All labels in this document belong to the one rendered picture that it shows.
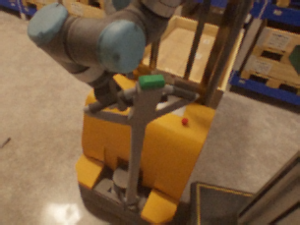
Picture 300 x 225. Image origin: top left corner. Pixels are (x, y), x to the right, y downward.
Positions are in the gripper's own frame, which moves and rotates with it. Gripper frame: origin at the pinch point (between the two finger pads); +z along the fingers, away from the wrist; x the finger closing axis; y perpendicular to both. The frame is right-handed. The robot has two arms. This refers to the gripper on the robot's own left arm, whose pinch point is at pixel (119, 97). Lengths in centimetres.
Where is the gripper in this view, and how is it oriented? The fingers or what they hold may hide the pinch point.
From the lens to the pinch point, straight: 71.0
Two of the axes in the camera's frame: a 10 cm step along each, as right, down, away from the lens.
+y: -9.2, 3.7, 1.5
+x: 2.6, 8.5, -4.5
